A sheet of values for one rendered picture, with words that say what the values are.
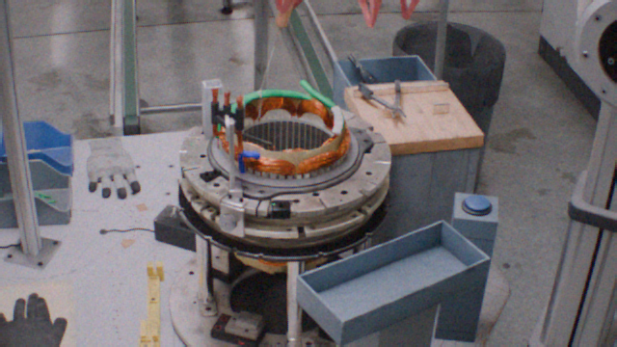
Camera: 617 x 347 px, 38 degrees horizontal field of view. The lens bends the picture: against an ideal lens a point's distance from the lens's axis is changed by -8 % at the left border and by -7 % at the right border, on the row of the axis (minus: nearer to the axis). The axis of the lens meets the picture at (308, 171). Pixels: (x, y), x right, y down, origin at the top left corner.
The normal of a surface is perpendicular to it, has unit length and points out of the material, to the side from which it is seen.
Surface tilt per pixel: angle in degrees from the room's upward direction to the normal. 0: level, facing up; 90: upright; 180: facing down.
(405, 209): 90
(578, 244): 90
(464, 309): 90
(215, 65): 0
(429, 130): 0
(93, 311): 0
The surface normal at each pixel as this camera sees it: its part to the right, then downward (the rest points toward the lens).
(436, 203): 0.23, 0.53
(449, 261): 0.03, -0.84
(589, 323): -0.44, 0.47
